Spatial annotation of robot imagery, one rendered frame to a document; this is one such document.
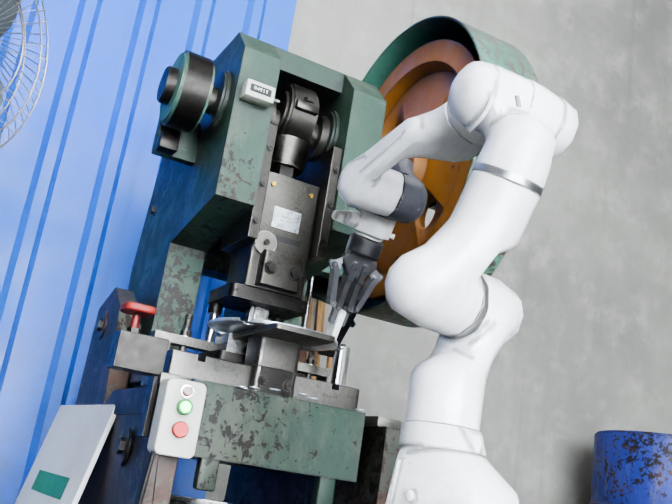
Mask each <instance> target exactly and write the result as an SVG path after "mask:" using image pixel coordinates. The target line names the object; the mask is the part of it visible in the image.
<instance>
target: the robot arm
mask: <svg viewBox="0 0 672 504"><path fill-rule="evenodd" d="M577 128H578V116H577V111H576V110H575V109H574V108H573V107H572V106H571V105H570V104H569V103H568V102H566V101H565V100H564V99H563V98H562V97H558V96H557V95H555V94H554V93H552V92H551V91H550V90H548V89H547V88H545V87H544V86H542V85H540V84H538V83H536V82H534V81H532V80H529V79H526V78H524V77H522V76H520V75H518V74H516V73H514V72H511V71H509V70H507V69H504V68H502V67H500V66H497V65H494V64H490V63H486V62H482V61H475V62H471V63H470V64H468V65H466V66H465V67H464V68H463V69H462V70H461V71H460V72H459V73H458V75H457V76H456V77H455V79H454V80H453V82H452V84H451V88H450V91H449V96H448V100H447V102H446V103H445V104H443V105H442V106H440V107H438V108H437V109H435V110H433V111H430V112H427V113H424V114H421V115H419V116H416V117H412V118H408V119H407V120H405V121H404V122H403V123H402V124H400V125H399V126H398V127H397V128H395V129H394V130H393V131H391V132H390V133H389V134H388V135H386V136H385V137H384V138H383V139H381V140H380V141H379V142H378V143H376V144H375V145H374V146H373V147H371V148H370V149H369V150H367V151H366V152H365V153H363V154H362V155H360V156H359V157H357V158H355V159H354V160H352V161H350V162H349V163H348V164H347V165H346V166H345V167H344V169H343V170H342V172H341V174H340V176H339V179H338V184H337V190H338V192H339V195H340V197H341V199H342V200H343V202H344V203H345V205H346V206H347V207H352V208H357V209H356V211H352V210H334V211H333V213H332V216H331V217H332V219H334V220H336V221H338V222H341V223H343V224H345V225H348V226H351V227H352V228H354V229H355V233H354V232H353V233H351V235H350V237H349V240H348V243H347V246H346V250H345V252H344V253H343V254H342V255H341V258H338V259H335V260H334V259H330V260H329V266H330V274H329V282H328V289H327V296H326V302H327V303H328V304H330V305H331V306H332V309H331V312H330V315H329V317H328V322H329V323H330V324H329V326H328V329H327V332H326V334H327V335H332V336H335V342H336V339H337V337H338V334H339V331H340V329H341V326H343V327H344V326H345V324H346V322H347V319H348V316H349V315H351V314H352V313H353V312H356V313H358V312H359V311H360V309H361V308H362V306H363V305H364V303H365V301H366V300H367V298H368V297H369V295H370V294H371V292H372V290H373V289H374V287H375V286H376V284H378V283H379V282H380V281H381V280H382V279H383V276H382V275H380V274H379V273H378V271H377V270H376V268H377V260H378V259H379V257H380V254H381V252H382V249H383V246H384V245H383V243H381V242H382V241H383V240H388V241H389V238H390V239H394V238H395V234H392V231H393V228H394V226H395V223H396V221H397V222H400V223H410V222H413V221H415V220H416V219H418V218H419V217H420V216H421V215H422V214H423V212H424V209H425V206H426V204H427V198H428V194H427V190H426V188H425V185H424V183H423V182H421V181H420V180H418V178H417V177H416V176H415V174H414V172H413V162H412V161H411V160H409V159H407V158H428V159H435V160H442V161H449V162H462V161H468V160H470V159H472V158H474V157H476V156H478V155H479V156H478V158H477V160H476V162H475V164H474V166H473V168H472V172H471V174H470V176H469V178H468V181H467V183H466V185H465V187H464V189H463V191H462V193H461V195H460V197H459V200H458V202H457V204H456V206H455V208H454V210H453V212H452V214H451V216H450V218H449V220H448V221H447V222H446V223H445V224H444V225H443V226H442V227H441V228H440V229H439V230H438V231H437V232H436V233H435V234H434V235H433V236H432V237H431V238H430V239H429V240H428V241H427V242H426V244H424V245H422V246H420V247H418V248H416V249H414V250H412V251H410V252H408V253H405V254H403V255H402V256H400V258H399V259H398V260H397V261H396V262H395V263H394V264H393V265H392V266H391V267H390V268H389V271H388V274H387V277H386V280H385V296H386V300H387V302H388V304H389V305H390V307H391V309H393V310H394V311H396V312H397V313H399V314H400V315H402V316H403V317H405V318H406V319H408V320H410V321H411V322H413V323H414V324H416V325H418V326H420V327H423V328H426V329H429V330H431V331H434V332H437V333H439V336H438V339H437V342H436V345H435V347H434V350H433V352H432V354H431V355H430V357H429V359H427V360H425V361H423V362H421V363H419V364H417V365H416V366H415V367H414V369H413V370H412V372H411V376H410V385H409V394H408V402H407V411H406V422H402V424H401V431H400V439H399V445H400V451H399V454H398V456H397V459H396V463H395V467H394V471H393V475H392V479H391V483H390V487H389V491H388V495H387V499H386V504H519V498H518V495H517V493H516V492H515V491H514V490H513V489H512V487H511V486H510V485H509V484H508V483H507V482H506V481H505V480H504V478H503V477H502V476H501V475H500V474H499V473H498V472H497V470H496V469H495V468H494V467H493V466H492V465H491V464H490V463H489V461H488V460H487V459H486V451H485V446H484V442H483V437H482V433H481V432H480V424H481V416H482V409H483V401H484V394H485V386H486V379H487V377H488V374H489V371H490V368H491V366H492V363H493V360H494V358H495V357H496V355H497V354H498V352H499V351H500V349H501V348H502V346H503V345H504V344H505V343H506V342H507V341H508V340H510V339H511V338H512V337H513V336H514V335H515V334H516V333H517V332H518V331H519V327H520V324H521V321H522V318H523V310H522V302H521V300H520V298H519V297H518V295H517V294H516V293H515V292H513V291H512V290H511V289H510V288H509V287H508V286H506V285H505V284H504V283H503V282H502V281H500V280H498V279H496V278H493V277H491V276H489V275H486V274H484V273H483V272H484V271H485V270H486V268H487V267H488V266H489V264H490V263H491V262H492V261H493V259H494V258H495V257H496V256H497V255H498V254H499V253H502V252H504V251H507V250H510V249H513V248H514V247H515V246H516V245H517V244H519V243H520V242H521V240H522V238H523V236H524V233H525V231H526V229H527V227H528V224H529V222H530V220H531V217H532V215H533V213H534V211H535V208H536V206H537V204H538V202H539V199H540V198H541V195H542V192H543V189H544V186H545V183H546V180H547V177H548V174H549V170H550V166H551V162H552V158H555V157H558V156H559V155H561V154H562V153H563V152H564V151H565V150H566V148H567V147H568V146H569V145H570V144H571V143H572V141H573V139H574V136H575V133H576V131H577ZM341 264H342V267H343V274H342V279H341V282H340V285H339V287H338V281H339V269H340V268H341ZM368 275H369V276H370V277H369V278H368V279H367V281H366V282H365V284H364V285H363V287H362V289H361V290H360V287H361V285H362V284H363V283H364V280H365V278H366V277H367V276H368ZM351 282H352V283H351ZM350 284H351V285H350ZM349 287H350V288H349ZM337 288H338V290H337ZM348 289H349V291H348ZM359 290H360V292H359ZM347 292H348V293H347ZM346 295H347V296H346ZM345 297H346V299H345ZM344 300H345V301H344ZM343 303H344V304H343ZM342 305H343V307H342ZM341 308H342V309H341Z"/></svg>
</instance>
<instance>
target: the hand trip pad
mask: <svg viewBox="0 0 672 504"><path fill-rule="evenodd" d="M120 312H122V313H125V314H129V315H132V319H131V324H130V327H134V328H138V327H139V322H140V318H141V317H143V318H149V317H151V316H154V315H155V314H156V308H155V307H153V306H149V305H145V304H141V303H137V302H133V301H131V302H125V303H123V304H122V305H121V306H120Z"/></svg>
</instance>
